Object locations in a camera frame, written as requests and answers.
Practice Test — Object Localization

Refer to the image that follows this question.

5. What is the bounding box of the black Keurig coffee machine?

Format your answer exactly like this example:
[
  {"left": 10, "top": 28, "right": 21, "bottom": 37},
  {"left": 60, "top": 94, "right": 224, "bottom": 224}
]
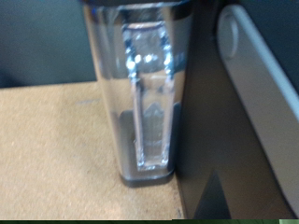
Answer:
[{"left": 78, "top": 0, "right": 299, "bottom": 220}]

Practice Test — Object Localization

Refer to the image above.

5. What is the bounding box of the dark grey partition panel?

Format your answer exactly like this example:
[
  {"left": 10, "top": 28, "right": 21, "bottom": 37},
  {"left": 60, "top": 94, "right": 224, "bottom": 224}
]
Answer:
[{"left": 0, "top": 0, "right": 98, "bottom": 89}]

